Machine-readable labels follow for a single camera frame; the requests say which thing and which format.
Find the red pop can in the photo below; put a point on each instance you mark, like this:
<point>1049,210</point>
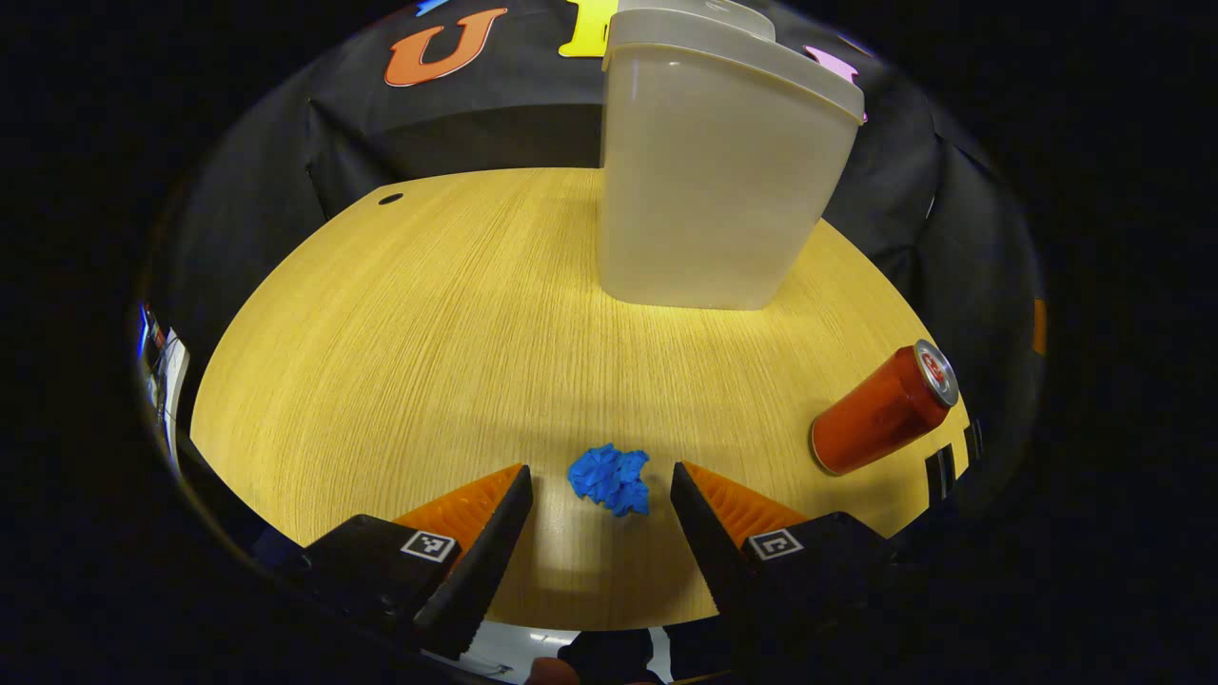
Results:
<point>880,414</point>

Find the blue paper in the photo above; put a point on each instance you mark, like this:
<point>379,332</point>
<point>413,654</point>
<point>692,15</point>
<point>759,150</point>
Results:
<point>609,479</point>

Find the black backdrop cloth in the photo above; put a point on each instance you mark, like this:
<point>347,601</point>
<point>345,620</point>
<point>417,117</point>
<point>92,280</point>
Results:
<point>495,133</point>

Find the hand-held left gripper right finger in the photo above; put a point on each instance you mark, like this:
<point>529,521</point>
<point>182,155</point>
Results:
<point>709,542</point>

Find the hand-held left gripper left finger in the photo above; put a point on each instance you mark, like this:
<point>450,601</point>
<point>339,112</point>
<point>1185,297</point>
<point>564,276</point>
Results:
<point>490,561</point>

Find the white desktop garbage bin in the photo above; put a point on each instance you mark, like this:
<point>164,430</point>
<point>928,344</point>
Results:
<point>714,190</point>

